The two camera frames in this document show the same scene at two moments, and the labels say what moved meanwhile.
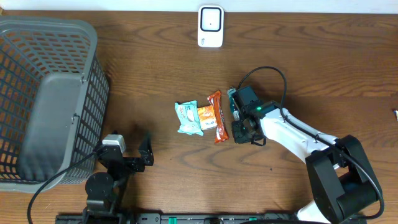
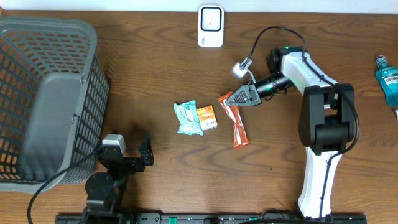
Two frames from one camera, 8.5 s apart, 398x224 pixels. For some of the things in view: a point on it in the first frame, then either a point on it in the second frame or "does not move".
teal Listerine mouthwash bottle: [231, 92] -> [387, 77]
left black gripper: [147, 158] does not move
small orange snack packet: [207, 117] does not move
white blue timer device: [211, 20] does not move
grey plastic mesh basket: [54, 91] does not move
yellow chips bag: [395, 112] does not move
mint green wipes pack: [188, 117] does not move
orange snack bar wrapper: [221, 134] -> [240, 137]
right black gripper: [238, 137] -> [249, 99]
